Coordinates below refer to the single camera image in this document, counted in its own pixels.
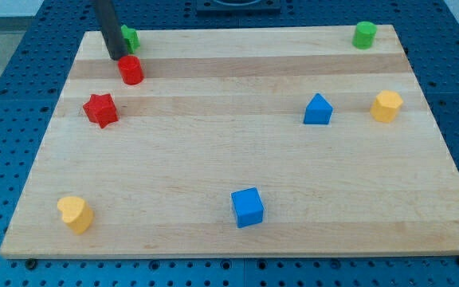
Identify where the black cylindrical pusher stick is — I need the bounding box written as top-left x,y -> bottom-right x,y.
94,0 -> 128,61

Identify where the green star block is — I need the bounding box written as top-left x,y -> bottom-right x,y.
120,25 -> 140,54

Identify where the red star block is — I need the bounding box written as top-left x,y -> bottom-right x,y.
83,93 -> 119,128

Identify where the red cylinder block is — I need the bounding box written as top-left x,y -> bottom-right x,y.
117,55 -> 144,85

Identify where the yellow heart block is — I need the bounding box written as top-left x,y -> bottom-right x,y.
57,196 -> 94,234

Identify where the wooden board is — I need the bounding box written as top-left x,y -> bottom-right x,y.
0,25 -> 459,259

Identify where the blue triangle block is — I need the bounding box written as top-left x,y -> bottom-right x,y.
303,93 -> 333,125

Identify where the blue cube block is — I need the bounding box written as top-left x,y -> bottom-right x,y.
231,187 -> 265,228

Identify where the green cylinder block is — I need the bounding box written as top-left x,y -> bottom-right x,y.
352,22 -> 378,49

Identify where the yellow hexagon block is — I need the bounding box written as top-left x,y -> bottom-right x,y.
370,90 -> 403,123

